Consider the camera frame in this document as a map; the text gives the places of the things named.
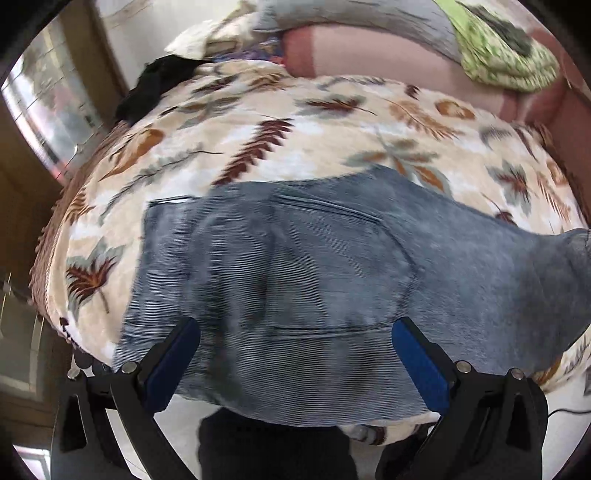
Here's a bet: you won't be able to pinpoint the blue denim pants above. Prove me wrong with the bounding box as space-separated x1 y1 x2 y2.
113 165 591 428

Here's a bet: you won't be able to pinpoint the white floral cloth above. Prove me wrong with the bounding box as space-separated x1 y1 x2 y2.
165 18 278 61

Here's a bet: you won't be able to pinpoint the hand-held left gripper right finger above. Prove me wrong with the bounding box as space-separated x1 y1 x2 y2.
392 316 549 480

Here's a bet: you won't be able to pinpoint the purple patterned cloth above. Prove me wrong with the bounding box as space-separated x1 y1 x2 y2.
215 39 287 65

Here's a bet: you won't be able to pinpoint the grey quilted pillow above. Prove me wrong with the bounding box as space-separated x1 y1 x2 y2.
253 0 465 65

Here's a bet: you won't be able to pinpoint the green patterned blanket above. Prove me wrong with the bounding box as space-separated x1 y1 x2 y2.
434 0 560 93

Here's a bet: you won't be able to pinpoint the dark crumpled cloth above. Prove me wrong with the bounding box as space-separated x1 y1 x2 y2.
471 4 534 56

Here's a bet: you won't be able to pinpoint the black cloth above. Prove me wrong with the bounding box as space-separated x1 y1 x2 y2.
113 55 206 125

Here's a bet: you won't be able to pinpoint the leaf print blanket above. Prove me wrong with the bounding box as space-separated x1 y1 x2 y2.
30 61 591 446

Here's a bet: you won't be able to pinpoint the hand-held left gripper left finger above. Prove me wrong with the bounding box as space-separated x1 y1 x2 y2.
50 316 201 480

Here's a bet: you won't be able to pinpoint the wooden stained glass door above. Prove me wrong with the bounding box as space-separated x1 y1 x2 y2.
0 0 132 407

